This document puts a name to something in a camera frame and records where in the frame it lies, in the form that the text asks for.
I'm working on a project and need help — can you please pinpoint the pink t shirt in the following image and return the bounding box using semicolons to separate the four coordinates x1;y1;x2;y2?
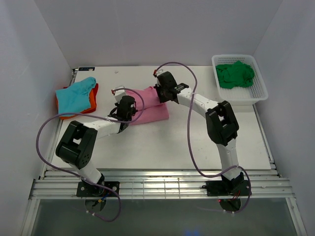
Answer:
126;87;169;125

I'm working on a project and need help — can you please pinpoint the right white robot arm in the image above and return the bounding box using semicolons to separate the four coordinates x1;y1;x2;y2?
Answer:
154;71;244;195

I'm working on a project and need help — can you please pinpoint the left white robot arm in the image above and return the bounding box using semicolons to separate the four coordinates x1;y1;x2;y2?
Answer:
56;95;136;197

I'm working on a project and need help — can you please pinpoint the orange folded t shirt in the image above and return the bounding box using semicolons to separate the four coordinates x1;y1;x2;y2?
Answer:
56;84;98;120

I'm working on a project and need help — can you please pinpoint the cyan folded t shirt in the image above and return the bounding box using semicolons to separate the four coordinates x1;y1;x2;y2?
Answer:
56;77;98;119

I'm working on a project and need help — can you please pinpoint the dark label sticker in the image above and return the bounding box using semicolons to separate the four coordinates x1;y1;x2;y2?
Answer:
78;67;95;71

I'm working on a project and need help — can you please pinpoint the white plastic basket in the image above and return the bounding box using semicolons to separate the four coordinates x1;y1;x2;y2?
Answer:
212;55;268;105

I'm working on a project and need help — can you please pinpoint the green t shirt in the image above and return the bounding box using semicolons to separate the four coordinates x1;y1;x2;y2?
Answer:
216;61;255;89

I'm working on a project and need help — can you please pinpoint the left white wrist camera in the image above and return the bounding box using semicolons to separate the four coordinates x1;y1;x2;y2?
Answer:
111;85;126;103

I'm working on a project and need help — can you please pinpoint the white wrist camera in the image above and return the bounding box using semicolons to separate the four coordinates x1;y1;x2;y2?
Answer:
111;85;126;103
153;69;164;78

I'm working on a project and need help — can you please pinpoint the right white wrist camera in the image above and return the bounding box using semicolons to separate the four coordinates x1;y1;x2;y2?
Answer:
153;69;164;78

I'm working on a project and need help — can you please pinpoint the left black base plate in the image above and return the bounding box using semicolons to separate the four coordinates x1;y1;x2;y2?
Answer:
76;181;120;198

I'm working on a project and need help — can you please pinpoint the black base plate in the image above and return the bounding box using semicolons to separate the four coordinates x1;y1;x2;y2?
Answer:
76;181;120;198
202;180;251;196

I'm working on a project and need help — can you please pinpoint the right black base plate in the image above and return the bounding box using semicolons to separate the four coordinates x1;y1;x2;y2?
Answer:
202;180;251;196

